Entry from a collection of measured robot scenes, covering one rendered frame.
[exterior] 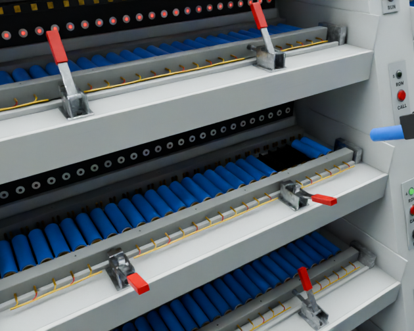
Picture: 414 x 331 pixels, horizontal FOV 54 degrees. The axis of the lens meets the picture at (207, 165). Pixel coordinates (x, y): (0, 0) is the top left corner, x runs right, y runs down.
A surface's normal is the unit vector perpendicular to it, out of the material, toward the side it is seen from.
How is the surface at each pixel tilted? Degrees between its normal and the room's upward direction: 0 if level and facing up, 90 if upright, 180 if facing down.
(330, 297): 20
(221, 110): 110
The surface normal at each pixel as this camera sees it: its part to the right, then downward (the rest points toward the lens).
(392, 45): 0.48, 0.09
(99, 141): 0.53, 0.42
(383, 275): -0.03, -0.86
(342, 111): -0.85, 0.29
